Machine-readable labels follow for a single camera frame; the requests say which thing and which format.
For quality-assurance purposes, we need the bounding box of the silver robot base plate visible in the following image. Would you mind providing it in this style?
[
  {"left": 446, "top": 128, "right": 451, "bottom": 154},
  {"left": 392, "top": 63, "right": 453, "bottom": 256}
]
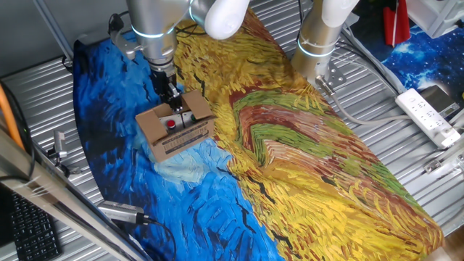
[{"left": 314, "top": 60, "right": 348, "bottom": 91}]

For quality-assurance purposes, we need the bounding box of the robot cable bundle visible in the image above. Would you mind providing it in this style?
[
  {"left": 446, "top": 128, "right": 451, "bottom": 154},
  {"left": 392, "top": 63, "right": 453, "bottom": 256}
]
[{"left": 335, "top": 21, "right": 409, "bottom": 97}]

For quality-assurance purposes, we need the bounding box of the red flag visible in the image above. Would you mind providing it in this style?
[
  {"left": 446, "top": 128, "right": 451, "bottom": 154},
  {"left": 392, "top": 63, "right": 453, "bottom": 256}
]
[{"left": 383, "top": 0, "right": 412, "bottom": 48}]

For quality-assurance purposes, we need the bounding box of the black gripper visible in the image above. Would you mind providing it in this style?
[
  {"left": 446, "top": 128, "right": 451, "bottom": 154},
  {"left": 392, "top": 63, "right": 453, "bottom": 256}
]
[{"left": 150, "top": 69, "right": 184, "bottom": 113}]

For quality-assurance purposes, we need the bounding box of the black exterior camera cable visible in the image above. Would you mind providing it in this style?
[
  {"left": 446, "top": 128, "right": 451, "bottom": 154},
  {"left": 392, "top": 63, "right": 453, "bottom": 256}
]
[{"left": 139, "top": 214, "right": 178, "bottom": 261}]

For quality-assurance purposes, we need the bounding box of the white power strip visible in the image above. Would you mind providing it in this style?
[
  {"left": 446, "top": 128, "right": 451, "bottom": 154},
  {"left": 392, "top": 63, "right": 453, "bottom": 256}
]
[{"left": 394, "top": 88, "right": 462, "bottom": 149}]

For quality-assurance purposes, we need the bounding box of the aluminium bracket piece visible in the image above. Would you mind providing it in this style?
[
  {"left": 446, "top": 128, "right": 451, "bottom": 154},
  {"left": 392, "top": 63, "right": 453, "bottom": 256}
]
[{"left": 423, "top": 143, "right": 464, "bottom": 175}]

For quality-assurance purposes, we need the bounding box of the Van Gogh print cloth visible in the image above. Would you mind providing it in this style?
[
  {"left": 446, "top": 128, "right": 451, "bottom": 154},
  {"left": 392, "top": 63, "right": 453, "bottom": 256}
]
[{"left": 72, "top": 9, "right": 446, "bottom": 261}]

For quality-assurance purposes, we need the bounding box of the starry blue cloth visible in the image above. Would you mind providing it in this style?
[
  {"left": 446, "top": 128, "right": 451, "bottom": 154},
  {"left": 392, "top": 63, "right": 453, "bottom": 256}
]
[{"left": 380, "top": 23, "right": 464, "bottom": 109}]

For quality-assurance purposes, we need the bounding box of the grey device with screen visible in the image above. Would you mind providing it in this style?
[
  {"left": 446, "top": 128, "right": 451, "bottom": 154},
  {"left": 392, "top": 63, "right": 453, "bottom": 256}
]
[{"left": 419, "top": 84, "right": 461, "bottom": 119}]

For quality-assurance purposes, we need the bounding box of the grey red-button switch box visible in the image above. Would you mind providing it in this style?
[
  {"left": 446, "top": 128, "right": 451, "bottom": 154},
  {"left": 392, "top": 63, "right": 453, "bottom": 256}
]
[{"left": 158, "top": 114, "right": 184, "bottom": 135}]

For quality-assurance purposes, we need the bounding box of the grey base cable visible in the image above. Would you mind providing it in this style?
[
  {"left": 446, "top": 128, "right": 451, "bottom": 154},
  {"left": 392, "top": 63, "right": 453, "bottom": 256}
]
[{"left": 314, "top": 75, "right": 413, "bottom": 127}]

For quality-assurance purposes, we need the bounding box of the silver exterior camera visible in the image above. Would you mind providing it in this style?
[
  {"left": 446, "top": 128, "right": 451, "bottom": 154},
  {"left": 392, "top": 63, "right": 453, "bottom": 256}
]
[{"left": 97, "top": 200, "right": 152, "bottom": 225}]

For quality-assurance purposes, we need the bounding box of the grey frame post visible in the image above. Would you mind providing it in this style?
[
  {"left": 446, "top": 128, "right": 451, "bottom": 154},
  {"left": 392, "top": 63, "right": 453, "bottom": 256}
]
[{"left": 32, "top": 0, "right": 75, "bottom": 63}]

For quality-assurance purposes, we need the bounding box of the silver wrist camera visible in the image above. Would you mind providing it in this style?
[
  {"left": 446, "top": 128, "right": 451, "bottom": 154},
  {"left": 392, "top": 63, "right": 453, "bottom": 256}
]
[{"left": 108, "top": 28, "right": 141, "bottom": 61}]

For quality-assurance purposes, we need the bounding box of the white plastic crate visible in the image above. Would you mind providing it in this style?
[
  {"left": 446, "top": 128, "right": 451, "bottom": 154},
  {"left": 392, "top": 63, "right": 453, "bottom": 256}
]
[{"left": 405, "top": 0, "right": 464, "bottom": 40}]

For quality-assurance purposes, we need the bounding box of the brown cardboard box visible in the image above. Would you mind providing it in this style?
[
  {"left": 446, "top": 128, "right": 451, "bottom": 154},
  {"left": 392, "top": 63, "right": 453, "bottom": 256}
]
[{"left": 134, "top": 89, "right": 217, "bottom": 164}]

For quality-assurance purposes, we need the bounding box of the aluminium frame bar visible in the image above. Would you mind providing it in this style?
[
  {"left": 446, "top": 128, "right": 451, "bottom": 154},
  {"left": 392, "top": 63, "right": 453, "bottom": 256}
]
[{"left": 0, "top": 128, "right": 153, "bottom": 261}]

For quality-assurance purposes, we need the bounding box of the orange cable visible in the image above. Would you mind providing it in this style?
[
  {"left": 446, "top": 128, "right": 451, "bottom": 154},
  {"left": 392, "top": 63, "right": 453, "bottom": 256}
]
[{"left": 0, "top": 83, "right": 25, "bottom": 150}]

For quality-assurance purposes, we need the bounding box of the black keyboard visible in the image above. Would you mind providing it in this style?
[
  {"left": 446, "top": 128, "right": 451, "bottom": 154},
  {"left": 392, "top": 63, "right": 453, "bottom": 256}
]
[{"left": 9, "top": 191, "right": 63, "bottom": 261}]

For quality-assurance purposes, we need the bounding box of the small metal clamp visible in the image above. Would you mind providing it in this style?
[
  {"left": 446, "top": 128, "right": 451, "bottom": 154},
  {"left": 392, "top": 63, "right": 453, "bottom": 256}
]
[{"left": 46, "top": 130, "right": 83, "bottom": 175}]

